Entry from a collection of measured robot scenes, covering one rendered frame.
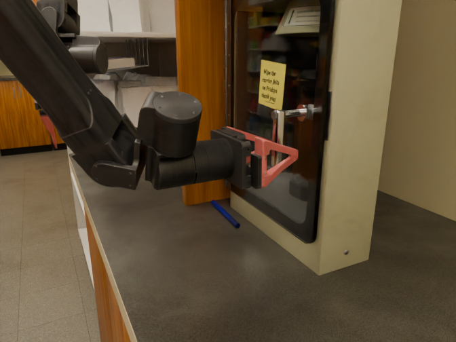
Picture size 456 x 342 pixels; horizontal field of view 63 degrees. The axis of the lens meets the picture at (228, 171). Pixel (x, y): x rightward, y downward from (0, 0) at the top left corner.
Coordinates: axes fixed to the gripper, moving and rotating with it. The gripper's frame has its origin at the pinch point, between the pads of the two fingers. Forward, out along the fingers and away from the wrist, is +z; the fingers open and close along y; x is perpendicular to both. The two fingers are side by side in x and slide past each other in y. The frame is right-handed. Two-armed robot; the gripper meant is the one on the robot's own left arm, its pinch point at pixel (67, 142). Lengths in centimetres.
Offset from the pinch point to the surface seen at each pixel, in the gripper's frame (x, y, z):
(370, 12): -46, 37, -23
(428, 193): -33, 75, 14
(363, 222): -46, 41, 9
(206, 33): -8.9, 29.5, -22.3
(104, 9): 92, 27, -37
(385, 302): -55, 36, 17
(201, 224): -19.3, 22.7, 16.3
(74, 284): 122, 1, 108
